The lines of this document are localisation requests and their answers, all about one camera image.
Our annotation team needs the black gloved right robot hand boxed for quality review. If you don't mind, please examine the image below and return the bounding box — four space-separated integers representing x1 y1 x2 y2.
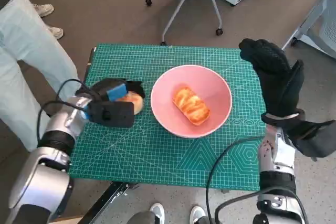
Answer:
238 38 306 117

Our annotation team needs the person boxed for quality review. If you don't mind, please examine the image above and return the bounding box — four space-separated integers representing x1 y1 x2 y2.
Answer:
0 0 81 153
33 3 65 40

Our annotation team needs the black table edge rail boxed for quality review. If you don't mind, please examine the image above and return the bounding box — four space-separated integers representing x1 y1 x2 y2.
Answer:
85 47 97 83

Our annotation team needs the pink bowl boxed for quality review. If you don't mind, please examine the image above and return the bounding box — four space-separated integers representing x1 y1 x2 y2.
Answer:
150 65 233 139

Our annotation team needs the round toy bread bun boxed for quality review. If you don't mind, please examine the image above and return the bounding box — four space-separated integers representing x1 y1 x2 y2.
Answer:
115 91 144 116

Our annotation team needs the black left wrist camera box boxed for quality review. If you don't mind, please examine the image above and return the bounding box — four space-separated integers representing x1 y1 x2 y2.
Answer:
86 100 135 130

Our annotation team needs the white shoe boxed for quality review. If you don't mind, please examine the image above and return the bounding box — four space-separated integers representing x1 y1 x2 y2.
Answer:
150 202 165 224
190 205 206 221

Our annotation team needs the long braided toy bread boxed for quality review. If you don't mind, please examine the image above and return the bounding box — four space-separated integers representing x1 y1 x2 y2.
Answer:
172 84 212 126

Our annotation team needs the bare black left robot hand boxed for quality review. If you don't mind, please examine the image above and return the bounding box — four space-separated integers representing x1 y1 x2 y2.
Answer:
90 77 146 102

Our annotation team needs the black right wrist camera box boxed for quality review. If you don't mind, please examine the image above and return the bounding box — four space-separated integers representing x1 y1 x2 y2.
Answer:
287 120 336 159

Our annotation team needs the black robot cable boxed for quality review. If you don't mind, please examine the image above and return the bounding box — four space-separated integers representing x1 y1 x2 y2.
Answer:
36 78 106 143
205 136 263 224

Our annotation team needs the green cutting mat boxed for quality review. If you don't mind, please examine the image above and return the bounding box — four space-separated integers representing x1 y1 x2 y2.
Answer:
68 42 267 193

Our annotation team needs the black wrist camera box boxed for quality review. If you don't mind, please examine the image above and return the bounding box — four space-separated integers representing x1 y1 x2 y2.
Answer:
86 100 135 130
287 120 336 159

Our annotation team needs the black table frame bracket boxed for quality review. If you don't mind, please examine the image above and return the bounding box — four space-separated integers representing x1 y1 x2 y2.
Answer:
80 182 140 224

